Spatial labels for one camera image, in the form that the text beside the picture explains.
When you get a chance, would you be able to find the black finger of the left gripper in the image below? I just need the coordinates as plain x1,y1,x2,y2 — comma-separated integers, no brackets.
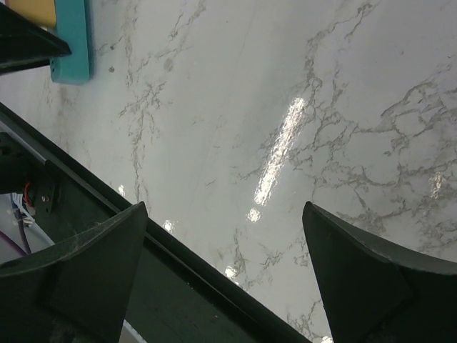
0,4,71,71

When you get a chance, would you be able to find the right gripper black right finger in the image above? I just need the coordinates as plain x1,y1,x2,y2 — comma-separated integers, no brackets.
302,202,456,342

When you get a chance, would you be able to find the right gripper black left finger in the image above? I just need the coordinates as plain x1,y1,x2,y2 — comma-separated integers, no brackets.
1,203,148,342

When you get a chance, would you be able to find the yellow plug adapter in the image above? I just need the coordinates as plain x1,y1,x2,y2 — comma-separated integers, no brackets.
5,0,56,29

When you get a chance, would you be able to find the teal power strip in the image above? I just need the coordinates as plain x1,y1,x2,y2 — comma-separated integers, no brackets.
50,0,92,85

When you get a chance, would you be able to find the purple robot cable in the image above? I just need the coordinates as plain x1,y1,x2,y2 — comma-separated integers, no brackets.
0,214,31,257

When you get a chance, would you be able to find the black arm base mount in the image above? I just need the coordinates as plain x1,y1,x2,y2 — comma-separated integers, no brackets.
1,132,58,217

